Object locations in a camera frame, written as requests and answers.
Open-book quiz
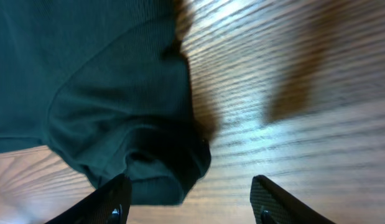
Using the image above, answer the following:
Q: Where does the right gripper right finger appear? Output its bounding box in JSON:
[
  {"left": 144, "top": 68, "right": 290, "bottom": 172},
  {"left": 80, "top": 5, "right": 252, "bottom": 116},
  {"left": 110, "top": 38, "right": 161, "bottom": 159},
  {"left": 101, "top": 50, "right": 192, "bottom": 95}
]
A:
[{"left": 250, "top": 175, "right": 335, "bottom": 224}]

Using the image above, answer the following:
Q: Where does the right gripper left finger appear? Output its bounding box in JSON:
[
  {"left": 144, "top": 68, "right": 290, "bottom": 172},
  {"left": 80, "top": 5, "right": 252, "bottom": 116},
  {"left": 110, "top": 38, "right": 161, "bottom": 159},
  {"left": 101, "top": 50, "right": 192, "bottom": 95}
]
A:
[{"left": 46, "top": 174, "right": 132, "bottom": 224}]

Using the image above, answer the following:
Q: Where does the black t-shirt with logo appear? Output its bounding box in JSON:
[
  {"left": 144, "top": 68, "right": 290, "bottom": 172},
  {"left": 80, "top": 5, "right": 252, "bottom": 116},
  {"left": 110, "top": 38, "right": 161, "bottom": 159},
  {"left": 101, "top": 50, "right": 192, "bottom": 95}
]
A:
[{"left": 0, "top": 0, "right": 211, "bottom": 205}]

